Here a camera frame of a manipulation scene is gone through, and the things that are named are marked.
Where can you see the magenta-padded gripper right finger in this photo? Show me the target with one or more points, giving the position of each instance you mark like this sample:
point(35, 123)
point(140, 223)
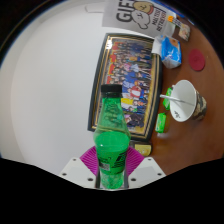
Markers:
point(146, 171)

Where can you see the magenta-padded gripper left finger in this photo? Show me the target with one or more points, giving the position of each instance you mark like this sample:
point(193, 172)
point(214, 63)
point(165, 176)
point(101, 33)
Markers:
point(78, 171)

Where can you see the green plastic drink bottle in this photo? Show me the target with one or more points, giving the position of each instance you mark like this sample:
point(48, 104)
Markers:
point(111, 153)

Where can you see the white stirring stick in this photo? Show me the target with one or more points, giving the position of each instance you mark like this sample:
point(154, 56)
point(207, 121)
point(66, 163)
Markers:
point(173, 98)

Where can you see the camouflage paper cup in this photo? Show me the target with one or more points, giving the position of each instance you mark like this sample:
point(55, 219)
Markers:
point(185, 100)

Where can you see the framed group cartoon picture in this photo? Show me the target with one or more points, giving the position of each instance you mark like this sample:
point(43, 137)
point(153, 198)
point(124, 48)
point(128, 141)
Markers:
point(133, 70)

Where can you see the blue tissue pack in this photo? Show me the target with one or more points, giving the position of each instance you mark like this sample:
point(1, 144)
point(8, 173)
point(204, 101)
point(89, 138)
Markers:
point(171, 53)

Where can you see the flat round red coaster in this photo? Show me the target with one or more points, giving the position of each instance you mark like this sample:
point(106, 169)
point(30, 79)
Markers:
point(196, 60)

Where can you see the small patterned packet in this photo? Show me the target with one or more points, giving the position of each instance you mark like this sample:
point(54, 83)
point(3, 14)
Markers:
point(184, 32)

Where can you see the colourful puzzle cube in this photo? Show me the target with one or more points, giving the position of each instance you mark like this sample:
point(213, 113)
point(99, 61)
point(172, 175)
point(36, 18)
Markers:
point(171, 19)

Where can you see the white printed paper bag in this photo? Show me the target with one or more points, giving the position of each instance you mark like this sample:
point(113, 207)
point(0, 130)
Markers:
point(126, 16)

